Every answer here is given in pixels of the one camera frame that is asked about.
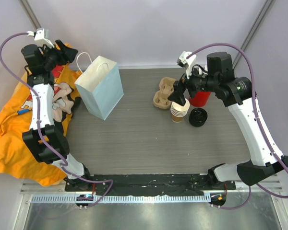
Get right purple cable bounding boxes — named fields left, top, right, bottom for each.
left=187, top=43, right=288, bottom=209

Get stack of paper cups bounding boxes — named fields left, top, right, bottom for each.
left=170, top=99, right=190, bottom=123

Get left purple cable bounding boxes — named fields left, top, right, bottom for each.
left=0, top=33, right=115, bottom=220

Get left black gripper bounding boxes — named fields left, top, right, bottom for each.
left=41, top=40, right=78, bottom=70

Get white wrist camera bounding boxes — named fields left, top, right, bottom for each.
left=27, top=28, right=55, bottom=48
left=177, top=51, right=197, bottom=79

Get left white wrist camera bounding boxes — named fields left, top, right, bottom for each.
left=27, top=28, right=55, bottom=48

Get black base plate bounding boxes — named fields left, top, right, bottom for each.
left=64, top=173, right=236, bottom=196

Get stacked pulp cup carriers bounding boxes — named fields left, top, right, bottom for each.
left=153, top=77, right=176, bottom=109

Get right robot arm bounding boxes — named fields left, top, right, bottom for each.
left=168, top=51, right=288, bottom=189

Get white blue paper bag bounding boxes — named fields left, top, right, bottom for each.
left=75, top=56, right=124, bottom=120

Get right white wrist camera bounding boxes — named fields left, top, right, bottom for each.
left=177, top=51, right=197, bottom=79

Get red straw holder cup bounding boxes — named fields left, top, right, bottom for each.
left=189, top=92, right=211, bottom=107

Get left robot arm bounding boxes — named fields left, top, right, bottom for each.
left=21, top=40, right=93, bottom=191

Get white slotted cable duct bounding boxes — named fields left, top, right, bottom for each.
left=31, top=193, right=211, bottom=204

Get purple cable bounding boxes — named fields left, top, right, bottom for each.
left=0, top=33, right=115, bottom=220
left=187, top=43, right=288, bottom=209

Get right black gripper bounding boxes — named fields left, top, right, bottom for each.
left=168, top=61, right=219, bottom=106

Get orange printed shirt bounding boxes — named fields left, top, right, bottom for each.
left=0, top=43, right=84, bottom=187

